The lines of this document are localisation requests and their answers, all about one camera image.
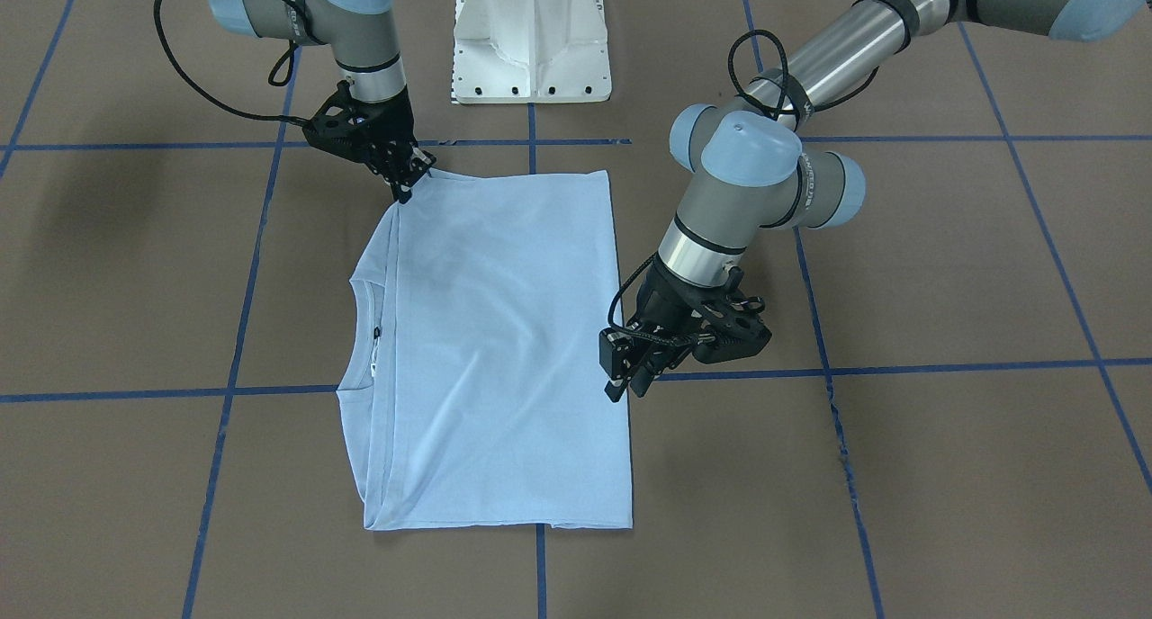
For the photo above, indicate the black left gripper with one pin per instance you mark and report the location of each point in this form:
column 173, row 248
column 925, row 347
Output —
column 667, row 301

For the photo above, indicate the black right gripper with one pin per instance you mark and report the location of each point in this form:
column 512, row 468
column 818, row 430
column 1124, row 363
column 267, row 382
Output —
column 389, row 136

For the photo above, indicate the light blue t-shirt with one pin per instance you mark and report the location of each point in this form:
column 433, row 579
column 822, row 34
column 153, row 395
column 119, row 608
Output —
column 474, row 395

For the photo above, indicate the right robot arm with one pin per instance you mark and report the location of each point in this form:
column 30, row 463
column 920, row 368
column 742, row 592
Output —
column 361, row 35

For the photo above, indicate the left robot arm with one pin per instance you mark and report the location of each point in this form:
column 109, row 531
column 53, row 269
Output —
column 749, row 171

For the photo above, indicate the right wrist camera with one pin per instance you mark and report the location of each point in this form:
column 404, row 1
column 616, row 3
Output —
column 338, row 127

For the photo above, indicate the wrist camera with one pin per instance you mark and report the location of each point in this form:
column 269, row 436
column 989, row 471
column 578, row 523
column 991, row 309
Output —
column 732, row 325
column 338, row 127

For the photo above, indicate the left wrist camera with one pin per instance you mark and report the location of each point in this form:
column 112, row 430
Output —
column 732, row 325

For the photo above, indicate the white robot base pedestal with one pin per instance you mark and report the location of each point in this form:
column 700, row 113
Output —
column 510, row 52

